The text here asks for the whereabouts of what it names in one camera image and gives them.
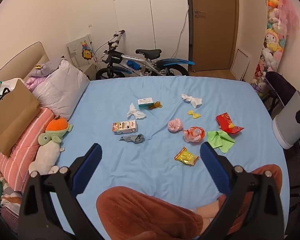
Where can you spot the brown wooden door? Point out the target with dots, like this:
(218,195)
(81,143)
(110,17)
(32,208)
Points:
(212,30)

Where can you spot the white framed panel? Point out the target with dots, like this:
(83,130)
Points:
(240,63)

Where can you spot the pale lilac pillow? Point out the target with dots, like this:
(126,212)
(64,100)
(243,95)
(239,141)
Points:
(62,90)

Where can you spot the large knotted white tissue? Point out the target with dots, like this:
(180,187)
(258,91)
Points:
(192,100)

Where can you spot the white grey cylindrical bin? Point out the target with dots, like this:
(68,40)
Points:
(285,125)

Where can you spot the person's right leg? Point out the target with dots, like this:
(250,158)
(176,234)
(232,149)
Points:
(275,168)

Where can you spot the pile of plush toys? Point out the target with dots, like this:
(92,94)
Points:
(272,42)

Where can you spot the beige headboard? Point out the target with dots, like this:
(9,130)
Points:
(20,60)

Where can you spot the pink white drink carton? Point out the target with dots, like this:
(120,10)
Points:
(124,127)

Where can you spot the silver blue bicycle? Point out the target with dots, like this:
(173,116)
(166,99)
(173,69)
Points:
(130,62)

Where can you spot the yellow bow wrapper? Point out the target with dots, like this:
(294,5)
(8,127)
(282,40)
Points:
(193,114)

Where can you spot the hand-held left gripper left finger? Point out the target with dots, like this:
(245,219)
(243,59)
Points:
(90,165)

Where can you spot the pink striped pillow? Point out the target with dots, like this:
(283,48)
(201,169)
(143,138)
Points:
(22,150)

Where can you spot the yellow snack wrapper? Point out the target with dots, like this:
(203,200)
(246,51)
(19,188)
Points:
(186,156)

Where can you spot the small white teal box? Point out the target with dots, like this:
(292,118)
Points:
(145,102)

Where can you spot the pink cloth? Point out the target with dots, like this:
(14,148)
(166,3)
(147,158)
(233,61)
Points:
(175,125)

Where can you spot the light purple cloth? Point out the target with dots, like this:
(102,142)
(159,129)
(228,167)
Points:
(51,66)

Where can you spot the dark purple folding chair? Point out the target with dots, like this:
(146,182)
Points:
(281,85)

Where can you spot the green cloth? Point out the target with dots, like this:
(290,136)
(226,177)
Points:
(220,141)

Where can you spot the grey wrapper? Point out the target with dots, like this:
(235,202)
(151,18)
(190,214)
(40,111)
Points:
(132,138)

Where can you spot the white nightstand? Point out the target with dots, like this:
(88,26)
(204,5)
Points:
(88,71)

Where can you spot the small knotted white tissue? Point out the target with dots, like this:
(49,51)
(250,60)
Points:
(136,112)

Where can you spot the bunch of yellow rubber bands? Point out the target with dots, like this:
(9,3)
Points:
(155,105)

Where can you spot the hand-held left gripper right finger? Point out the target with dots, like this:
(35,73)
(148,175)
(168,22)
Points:
(212,165)

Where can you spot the white board with lion sticker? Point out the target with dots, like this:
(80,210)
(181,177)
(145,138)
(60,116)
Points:
(76,47)

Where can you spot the pink orange plastic bag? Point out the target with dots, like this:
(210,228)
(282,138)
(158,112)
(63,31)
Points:
(193,134)

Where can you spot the pink puffy jacket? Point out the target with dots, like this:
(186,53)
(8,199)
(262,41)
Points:
(35,83)

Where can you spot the red envelope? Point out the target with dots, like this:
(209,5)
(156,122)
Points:
(225,120)

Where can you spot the turtle plush with orange shell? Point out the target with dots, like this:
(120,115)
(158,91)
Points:
(48,147)

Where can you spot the yellow hair clip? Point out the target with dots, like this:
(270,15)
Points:
(37,66)

